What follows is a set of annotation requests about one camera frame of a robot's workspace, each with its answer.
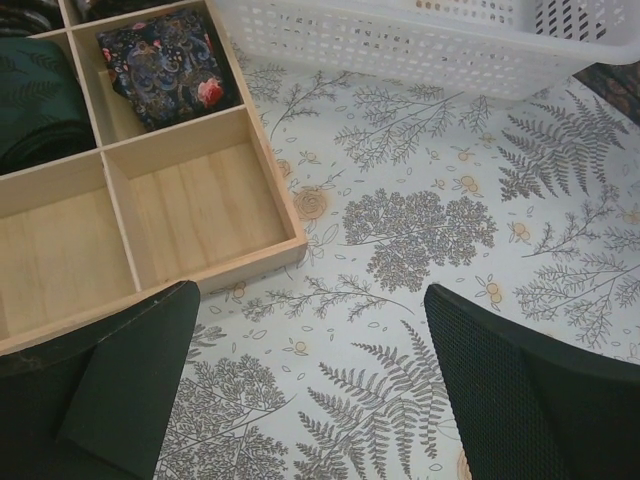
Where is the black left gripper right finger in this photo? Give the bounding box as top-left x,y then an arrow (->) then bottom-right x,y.
424,284 -> 639,479

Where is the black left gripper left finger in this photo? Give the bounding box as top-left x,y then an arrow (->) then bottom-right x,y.
1,281 -> 200,479

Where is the brown paisley patterned tie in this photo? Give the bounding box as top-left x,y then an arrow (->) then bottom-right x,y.
574,62 -> 640,125

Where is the wooden compartment tray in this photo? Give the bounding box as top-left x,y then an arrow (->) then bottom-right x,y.
1,1 -> 307,355

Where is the rolled dark green tie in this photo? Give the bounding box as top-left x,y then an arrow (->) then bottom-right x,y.
1,37 -> 96,175

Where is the rolled navy paisley rose tie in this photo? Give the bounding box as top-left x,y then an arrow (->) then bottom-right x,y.
95,8 -> 239,132

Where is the white plastic mesh basket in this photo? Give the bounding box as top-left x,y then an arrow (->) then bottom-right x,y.
216,1 -> 639,100

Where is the rolled black white floral tie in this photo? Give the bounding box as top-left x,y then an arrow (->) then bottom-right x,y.
0,0 -> 63,37

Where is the rolled brown blue floral tie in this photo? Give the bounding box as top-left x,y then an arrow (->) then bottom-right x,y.
72,0 -> 177,22

